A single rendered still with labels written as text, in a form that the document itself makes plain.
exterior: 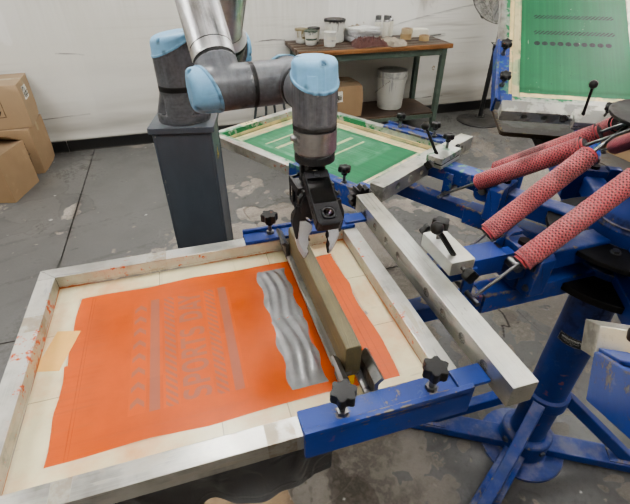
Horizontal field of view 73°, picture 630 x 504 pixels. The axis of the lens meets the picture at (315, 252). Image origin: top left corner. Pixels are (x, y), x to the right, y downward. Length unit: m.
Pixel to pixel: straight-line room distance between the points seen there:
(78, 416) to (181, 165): 0.76
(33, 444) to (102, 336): 0.24
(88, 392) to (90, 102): 3.95
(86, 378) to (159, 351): 0.13
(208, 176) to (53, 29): 3.37
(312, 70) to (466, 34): 4.83
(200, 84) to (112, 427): 0.59
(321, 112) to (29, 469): 0.72
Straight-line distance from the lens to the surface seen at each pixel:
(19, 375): 0.95
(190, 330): 0.95
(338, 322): 0.78
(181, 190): 1.39
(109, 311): 1.06
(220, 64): 0.77
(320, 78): 0.69
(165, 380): 0.87
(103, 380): 0.92
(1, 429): 0.88
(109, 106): 4.67
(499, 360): 0.81
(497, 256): 1.05
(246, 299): 0.99
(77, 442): 0.85
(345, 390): 0.69
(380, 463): 1.84
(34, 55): 4.66
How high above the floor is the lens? 1.61
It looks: 36 degrees down
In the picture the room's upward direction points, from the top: straight up
